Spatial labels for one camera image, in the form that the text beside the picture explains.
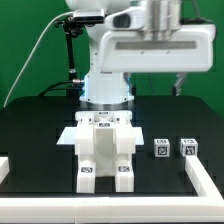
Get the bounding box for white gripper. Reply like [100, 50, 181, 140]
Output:
[99, 24, 215, 96]

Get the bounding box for white chair seat plate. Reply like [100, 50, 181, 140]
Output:
[94, 128, 116, 177]

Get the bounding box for white chair back frame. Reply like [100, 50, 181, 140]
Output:
[75, 110, 135, 155]

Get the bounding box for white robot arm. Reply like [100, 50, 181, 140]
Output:
[65, 0, 216, 106]

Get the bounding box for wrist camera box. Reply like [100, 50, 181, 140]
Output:
[105, 6, 146, 31]

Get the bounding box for grey camera on stand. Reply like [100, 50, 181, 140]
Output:
[73, 9, 105, 23]

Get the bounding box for black base cables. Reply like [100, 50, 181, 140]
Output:
[38, 79, 86, 98]

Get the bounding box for black camera stand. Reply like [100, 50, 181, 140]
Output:
[54, 16, 104, 99]

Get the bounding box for white marker base plate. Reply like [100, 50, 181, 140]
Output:
[57, 127, 144, 145]

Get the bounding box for white U-shaped obstacle frame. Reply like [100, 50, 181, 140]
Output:
[0, 156, 224, 224]

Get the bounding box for white camera cable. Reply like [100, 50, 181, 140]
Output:
[3, 11, 75, 109]

